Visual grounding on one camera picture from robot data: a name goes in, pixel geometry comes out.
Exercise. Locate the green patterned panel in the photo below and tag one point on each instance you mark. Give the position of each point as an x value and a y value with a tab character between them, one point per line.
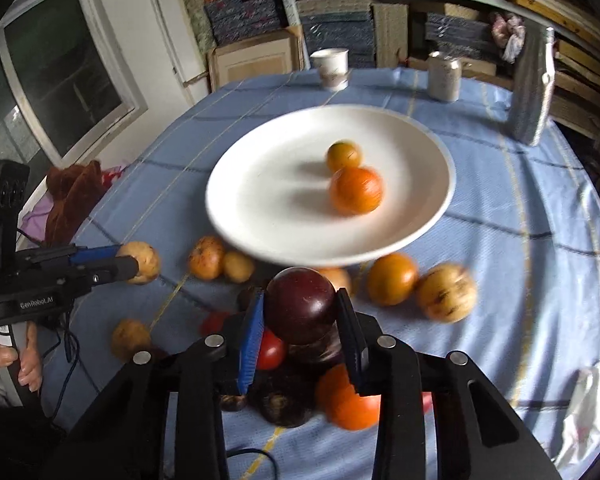
195	15

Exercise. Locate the pale yellow round fruit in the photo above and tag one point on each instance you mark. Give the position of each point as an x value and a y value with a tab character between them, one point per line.
144	262

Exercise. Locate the white framed window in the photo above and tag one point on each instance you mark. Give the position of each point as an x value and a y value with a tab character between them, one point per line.
45	80

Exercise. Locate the dark stool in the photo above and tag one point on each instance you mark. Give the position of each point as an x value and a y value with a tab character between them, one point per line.
597	165

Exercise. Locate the purple cloth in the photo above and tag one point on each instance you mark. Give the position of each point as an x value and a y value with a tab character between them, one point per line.
35	217

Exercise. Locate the flat tan woven box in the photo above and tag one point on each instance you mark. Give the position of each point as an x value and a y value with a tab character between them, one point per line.
332	2

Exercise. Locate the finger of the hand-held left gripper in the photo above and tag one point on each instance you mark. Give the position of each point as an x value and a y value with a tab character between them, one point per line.
115	270
97	254

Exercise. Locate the white wall stick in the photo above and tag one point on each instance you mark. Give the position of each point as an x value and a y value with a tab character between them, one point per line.
162	35

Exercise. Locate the stack of dark grey boxes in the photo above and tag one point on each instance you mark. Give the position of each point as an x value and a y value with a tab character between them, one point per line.
455	30

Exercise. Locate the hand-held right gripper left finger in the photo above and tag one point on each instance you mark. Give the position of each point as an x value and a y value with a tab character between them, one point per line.
250	350

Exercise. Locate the light wooden framed panel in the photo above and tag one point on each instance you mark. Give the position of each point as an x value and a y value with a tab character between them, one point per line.
252	60

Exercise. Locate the person's left hand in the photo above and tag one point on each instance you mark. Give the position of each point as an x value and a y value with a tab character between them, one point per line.
27	360

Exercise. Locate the upright tan woven boxes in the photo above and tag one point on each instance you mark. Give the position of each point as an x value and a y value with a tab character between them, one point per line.
391	30

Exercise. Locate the orange mandarin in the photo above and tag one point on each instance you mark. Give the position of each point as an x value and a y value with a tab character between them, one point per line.
356	190
347	402

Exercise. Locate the pink crumpled cloth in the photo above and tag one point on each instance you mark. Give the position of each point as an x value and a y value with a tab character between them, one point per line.
510	30

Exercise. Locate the small tan round fruit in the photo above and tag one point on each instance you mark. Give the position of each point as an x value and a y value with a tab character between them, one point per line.
238	266

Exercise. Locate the brown cloth heap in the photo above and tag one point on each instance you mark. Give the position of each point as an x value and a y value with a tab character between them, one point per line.
72	195

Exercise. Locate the red fruit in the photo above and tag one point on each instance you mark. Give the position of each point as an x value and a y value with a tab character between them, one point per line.
426	402

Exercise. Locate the stack of dark blue boxes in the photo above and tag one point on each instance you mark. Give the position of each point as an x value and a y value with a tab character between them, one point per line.
336	30

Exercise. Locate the silver drink can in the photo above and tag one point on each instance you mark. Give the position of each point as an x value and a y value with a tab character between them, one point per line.
444	77

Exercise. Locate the white paper cup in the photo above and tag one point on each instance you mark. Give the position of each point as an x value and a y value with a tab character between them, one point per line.
332	67

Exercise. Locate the large dark red plum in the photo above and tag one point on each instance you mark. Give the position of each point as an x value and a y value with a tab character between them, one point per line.
300	307

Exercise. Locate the small dark purple fruit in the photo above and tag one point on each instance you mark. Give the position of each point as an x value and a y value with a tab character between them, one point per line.
232	402

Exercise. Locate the small yellow-orange fruit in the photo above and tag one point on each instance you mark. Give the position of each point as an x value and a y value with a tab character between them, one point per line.
343	156

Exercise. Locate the pale orange round fruit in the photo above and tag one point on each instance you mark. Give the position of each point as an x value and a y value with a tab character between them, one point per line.
341	278

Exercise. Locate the silver metal bottle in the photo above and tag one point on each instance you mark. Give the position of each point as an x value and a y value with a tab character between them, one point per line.
532	90

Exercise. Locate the dark purple passion fruit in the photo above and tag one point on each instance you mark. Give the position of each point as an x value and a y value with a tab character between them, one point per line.
317	352
282	405

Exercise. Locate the red patterned cloth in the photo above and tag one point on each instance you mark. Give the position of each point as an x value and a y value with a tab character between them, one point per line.
112	175

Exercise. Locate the stack of blue floral boxes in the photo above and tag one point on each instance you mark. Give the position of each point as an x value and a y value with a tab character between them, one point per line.
242	15

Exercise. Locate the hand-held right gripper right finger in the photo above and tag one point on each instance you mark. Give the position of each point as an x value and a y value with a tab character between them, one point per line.
352	350

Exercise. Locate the white plate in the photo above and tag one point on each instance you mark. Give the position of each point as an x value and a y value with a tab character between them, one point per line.
270	200

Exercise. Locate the yellow red-speckled fruit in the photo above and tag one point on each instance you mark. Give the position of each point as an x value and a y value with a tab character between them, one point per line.
130	340
206	258

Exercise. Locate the small red tomato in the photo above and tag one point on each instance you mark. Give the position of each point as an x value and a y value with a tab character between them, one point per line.
214	322

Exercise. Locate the large yellow speckled fruit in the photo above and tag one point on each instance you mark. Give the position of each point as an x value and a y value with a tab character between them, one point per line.
446	292

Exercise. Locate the white plastic bag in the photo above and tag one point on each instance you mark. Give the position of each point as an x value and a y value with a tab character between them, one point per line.
582	410

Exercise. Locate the stack of light wooden boxes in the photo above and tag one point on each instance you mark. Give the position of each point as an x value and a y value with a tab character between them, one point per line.
575	35

